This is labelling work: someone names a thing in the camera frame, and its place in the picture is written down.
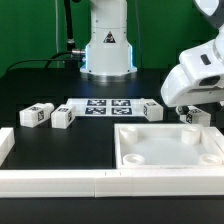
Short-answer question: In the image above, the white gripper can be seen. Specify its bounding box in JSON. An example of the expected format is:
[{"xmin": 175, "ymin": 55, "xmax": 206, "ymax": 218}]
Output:
[{"xmin": 161, "ymin": 64, "xmax": 224, "ymax": 107}]

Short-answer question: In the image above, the white square table top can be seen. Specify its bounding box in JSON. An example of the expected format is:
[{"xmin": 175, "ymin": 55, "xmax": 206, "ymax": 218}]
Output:
[{"xmin": 114, "ymin": 124, "xmax": 224, "ymax": 169}]

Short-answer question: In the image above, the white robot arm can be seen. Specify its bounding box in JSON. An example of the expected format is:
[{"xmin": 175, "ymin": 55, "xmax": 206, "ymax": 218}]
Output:
[{"xmin": 80, "ymin": 0, "xmax": 224, "ymax": 107}]

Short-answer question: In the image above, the white right fence block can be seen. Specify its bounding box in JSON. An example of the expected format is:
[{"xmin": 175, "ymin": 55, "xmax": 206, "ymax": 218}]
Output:
[{"xmin": 206, "ymin": 127, "xmax": 224, "ymax": 152}]

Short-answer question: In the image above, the white fence block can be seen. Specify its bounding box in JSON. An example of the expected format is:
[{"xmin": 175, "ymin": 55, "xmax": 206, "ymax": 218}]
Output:
[
  {"xmin": 206, "ymin": 127, "xmax": 224, "ymax": 152},
  {"xmin": 0, "ymin": 127, "xmax": 15, "ymax": 166}
]

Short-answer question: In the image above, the white marker tag sheet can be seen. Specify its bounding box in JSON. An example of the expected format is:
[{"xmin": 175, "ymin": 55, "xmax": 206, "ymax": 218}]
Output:
[{"xmin": 67, "ymin": 98, "xmax": 156, "ymax": 117}]

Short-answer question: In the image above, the white front fence bar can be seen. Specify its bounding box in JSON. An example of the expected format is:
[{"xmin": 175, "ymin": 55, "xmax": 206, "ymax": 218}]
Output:
[{"xmin": 0, "ymin": 168, "xmax": 224, "ymax": 198}]

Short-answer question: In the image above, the white left fence block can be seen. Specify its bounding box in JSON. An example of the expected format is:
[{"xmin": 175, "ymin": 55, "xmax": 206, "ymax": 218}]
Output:
[{"xmin": 0, "ymin": 127, "xmax": 15, "ymax": 166}]

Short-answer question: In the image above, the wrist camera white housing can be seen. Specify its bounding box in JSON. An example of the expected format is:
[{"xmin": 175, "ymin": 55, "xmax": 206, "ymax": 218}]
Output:
[{"xmin": 179, "ymin": 40, "xmax": 224, "ymax": 91}]

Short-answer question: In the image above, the black cable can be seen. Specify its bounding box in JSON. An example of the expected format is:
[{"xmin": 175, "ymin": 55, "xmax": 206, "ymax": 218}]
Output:
[{"xmin": 4, "ymin": 50, "xmax": 87, "ymax": 75}]

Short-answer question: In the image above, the black cable conduit post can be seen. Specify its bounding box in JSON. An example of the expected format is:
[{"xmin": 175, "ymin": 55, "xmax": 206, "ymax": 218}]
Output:
[{"xmin": 64, "ymin": 0, "xmax": 75, "ymax": 51}]

